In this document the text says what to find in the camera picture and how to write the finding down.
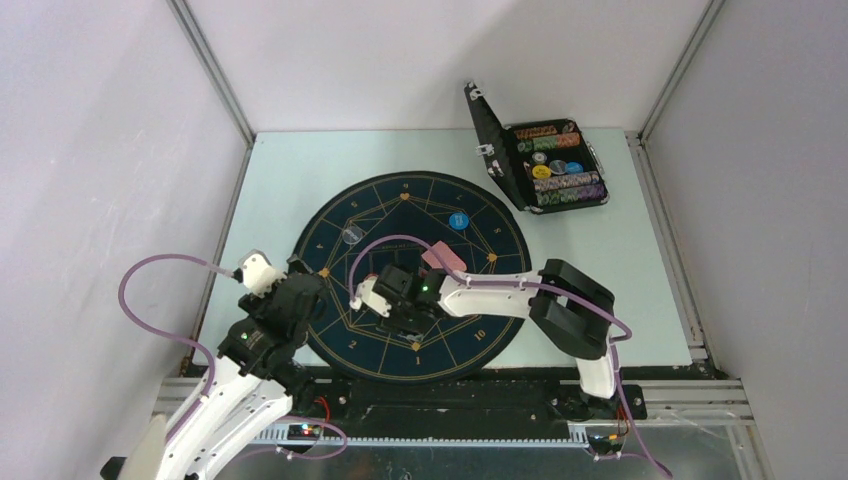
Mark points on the round dark poker mat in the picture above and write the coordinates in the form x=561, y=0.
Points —
x=395, y=210

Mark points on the black poker chip case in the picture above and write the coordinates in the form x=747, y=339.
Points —
x=509, y=153

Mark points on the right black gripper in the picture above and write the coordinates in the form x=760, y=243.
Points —
x=394, y=323

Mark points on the clear dealer button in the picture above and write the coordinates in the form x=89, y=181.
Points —
x=352, y=234

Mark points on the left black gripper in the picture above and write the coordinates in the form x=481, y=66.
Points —
x=258, y=304

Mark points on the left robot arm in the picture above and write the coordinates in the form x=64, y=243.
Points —
x=253, y=381

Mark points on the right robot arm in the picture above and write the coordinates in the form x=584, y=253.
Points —
x=571, y=309

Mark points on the blue button in case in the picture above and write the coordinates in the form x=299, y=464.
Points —
x=574, y=168

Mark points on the blue small blind button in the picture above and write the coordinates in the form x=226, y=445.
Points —
x=459, y=221

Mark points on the pink playing card deck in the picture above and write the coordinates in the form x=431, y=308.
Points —
x=441, y=255

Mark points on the yellow button in case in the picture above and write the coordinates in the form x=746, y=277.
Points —
x=541, y=172

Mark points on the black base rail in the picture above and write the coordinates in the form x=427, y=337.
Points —
x=497, y=407

